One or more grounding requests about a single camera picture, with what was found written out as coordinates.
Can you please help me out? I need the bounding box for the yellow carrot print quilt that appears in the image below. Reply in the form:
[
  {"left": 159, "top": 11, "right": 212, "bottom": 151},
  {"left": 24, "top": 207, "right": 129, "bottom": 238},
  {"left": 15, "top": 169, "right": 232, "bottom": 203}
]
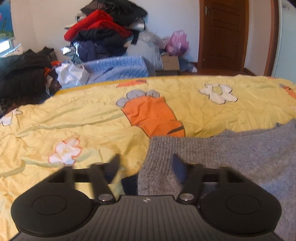
[{"left": 1, "top": 75, "right": 295, "bottom": 240}]

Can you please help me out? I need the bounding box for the dark navy clothes pile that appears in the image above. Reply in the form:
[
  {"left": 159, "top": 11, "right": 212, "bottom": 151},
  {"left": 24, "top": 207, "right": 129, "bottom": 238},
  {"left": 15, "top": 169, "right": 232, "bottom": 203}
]
[{"left": 70, "top": 29, "right": 127, "bottom": 62}]

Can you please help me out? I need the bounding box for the silver door handle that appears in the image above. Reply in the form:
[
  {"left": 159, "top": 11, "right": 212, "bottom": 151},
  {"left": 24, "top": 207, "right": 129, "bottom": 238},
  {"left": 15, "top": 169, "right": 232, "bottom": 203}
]
[{"left": 205, "top": 6, "right": 209, "bottom": 16}]

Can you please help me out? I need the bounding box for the pale blue bundle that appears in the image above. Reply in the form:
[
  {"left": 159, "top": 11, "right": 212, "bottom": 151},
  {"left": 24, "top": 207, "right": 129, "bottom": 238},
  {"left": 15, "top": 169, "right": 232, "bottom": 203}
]
[{"left": 125, "top": 40, "right": 163, "bottom": 70}]

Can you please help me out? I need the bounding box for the frosted glass wardrobe door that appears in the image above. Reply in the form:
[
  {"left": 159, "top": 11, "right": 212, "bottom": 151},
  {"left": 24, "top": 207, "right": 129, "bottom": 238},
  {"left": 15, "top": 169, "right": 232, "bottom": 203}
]
[{"left": 272, "top": 1, "right": 295, "bottom": 83}]

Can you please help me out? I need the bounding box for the black clothes pile top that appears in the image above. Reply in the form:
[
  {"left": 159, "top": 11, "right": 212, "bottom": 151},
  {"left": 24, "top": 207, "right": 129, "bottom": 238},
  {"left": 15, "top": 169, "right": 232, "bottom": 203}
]
[{"left": 80, "top": 0, "right": 148, "bottom": 26}]

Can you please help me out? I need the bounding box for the cardboard box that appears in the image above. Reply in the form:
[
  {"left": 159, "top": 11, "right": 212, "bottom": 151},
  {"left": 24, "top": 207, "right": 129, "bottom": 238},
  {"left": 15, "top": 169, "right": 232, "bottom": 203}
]
[{"left": 161, "top": 55, "right": 180, "bottom": 71}]

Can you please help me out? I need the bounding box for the light blue knit blanket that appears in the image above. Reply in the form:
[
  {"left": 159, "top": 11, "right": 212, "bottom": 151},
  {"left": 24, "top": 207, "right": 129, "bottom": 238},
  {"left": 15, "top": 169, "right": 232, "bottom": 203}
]
[{"left": 79, "top": 56, "right": 155, "bottom": 84}]

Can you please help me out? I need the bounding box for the red knit garment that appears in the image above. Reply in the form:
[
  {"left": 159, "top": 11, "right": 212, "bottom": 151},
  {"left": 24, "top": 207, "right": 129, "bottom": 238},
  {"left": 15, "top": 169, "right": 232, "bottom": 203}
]
[{"left": 64, "top": 9, "right": 132, "bottom": 42}]

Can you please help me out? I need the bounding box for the brown wooden door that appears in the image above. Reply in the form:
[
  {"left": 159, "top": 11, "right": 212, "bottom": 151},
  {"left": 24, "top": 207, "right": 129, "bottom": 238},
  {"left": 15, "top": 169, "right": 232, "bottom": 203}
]
[{"left": 198, "top": 0, "right": 249, "bottom": 71}]

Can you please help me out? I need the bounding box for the lotus flower wall picture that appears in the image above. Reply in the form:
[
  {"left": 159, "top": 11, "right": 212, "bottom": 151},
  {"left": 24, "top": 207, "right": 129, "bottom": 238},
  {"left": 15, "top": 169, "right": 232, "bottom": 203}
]
[{"left": 0, "top": 0, "right": 14, "bottom": 42}]

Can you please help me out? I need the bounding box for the pink plastic bag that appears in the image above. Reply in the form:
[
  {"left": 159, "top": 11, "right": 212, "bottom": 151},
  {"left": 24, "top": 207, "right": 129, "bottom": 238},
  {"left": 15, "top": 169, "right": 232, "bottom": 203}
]
[{"left": 166, "top": 30, "right": 189, "bottom": 56}]

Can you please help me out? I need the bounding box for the black jacket at left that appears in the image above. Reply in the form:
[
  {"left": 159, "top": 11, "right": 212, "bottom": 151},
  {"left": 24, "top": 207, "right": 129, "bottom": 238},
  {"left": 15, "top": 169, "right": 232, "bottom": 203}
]
[{"left": 1, "top": 50, "right": 52, "bottom": 116}]

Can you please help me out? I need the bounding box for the grey and navy knit sweater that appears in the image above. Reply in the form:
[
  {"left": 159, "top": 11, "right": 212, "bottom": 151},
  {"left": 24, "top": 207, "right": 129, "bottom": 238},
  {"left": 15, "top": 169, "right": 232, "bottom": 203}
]
[{"left": 121, "top": 120, "right": 295, "bottom": 240}]

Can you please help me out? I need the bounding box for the white crumpled plastic bag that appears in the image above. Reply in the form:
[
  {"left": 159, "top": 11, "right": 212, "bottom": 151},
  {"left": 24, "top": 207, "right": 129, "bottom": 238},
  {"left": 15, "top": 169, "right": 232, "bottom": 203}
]
[{"left": 55, "top": 63, "right": 90, "bottom": 89}]

